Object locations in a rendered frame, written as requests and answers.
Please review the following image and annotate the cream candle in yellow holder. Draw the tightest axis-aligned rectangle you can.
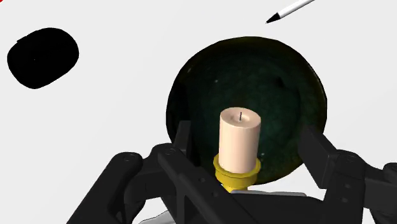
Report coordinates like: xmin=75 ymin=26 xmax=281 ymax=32
xmin=213 ymin=106 xmax=262 ymax=193

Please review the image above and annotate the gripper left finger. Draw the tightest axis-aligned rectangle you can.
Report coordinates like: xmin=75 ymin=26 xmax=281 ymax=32
xmin=66 ymin=120 xmax=258 ymax=224

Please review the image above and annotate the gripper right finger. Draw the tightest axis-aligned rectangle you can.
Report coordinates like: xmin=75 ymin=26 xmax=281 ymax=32
xmin=298 ymin=125 xmax=397 ymax=224

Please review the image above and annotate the white pen with black tip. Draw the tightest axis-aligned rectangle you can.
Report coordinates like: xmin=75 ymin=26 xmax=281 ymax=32
xmin=265 ymin=0 xmax=316 ymax=24

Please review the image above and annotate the black rounded object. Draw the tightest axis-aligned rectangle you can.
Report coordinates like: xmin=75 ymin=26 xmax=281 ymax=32
xmin=6 ymin=27 xmax=80 ymax=90

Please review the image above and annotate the dark green bowl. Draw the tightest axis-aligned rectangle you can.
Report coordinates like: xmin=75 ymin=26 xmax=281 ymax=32
xmin=165 ymin=36 xmax=328 ymax=186

